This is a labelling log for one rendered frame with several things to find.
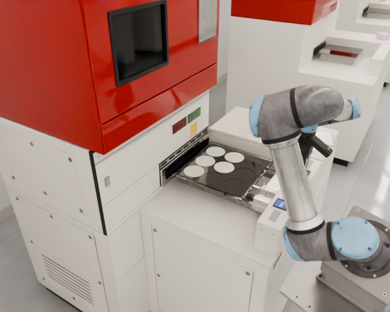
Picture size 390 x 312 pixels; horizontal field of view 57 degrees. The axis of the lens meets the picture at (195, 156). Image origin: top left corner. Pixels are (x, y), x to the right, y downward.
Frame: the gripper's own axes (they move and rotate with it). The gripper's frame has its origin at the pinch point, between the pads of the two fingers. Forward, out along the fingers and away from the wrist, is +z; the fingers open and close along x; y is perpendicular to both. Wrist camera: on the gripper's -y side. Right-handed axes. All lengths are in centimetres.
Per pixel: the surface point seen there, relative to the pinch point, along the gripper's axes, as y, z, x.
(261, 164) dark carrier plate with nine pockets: 22.5, 7.7, -6.2
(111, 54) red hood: 54, -58, 57
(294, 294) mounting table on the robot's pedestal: -16, 16, 52
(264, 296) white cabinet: -3, 33, 46
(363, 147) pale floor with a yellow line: -6, 97, -223
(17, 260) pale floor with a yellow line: 162, 98, 59
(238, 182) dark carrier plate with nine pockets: 25.2, 7.8, 14.0
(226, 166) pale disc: 36.3, 7.7, 5.2
